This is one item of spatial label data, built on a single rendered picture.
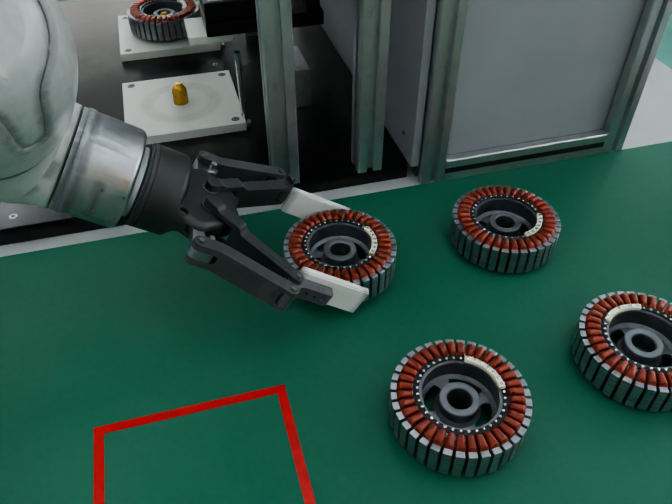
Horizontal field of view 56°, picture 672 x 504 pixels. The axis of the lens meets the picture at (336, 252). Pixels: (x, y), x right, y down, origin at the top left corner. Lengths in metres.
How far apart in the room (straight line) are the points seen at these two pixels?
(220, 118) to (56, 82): 0.50
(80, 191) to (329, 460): 0.29
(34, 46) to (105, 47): 0.76
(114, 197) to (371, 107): 0.31
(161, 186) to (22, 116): 0.20
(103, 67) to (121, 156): 0.52
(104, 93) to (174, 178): 0.44
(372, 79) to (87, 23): 0.63
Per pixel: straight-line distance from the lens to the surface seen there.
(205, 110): 0.87
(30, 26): 0.34
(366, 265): 0.60
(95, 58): 1.07
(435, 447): 0.50
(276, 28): 0.65
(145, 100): 0.91
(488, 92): 0.76
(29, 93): 0.35
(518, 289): 0.66
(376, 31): 0.68
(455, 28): 0.69
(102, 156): 0.53
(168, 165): 0.55
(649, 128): 0.97
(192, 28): 0.85
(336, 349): 0.58
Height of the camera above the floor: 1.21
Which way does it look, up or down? 43 degrees down
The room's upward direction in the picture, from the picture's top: straight up
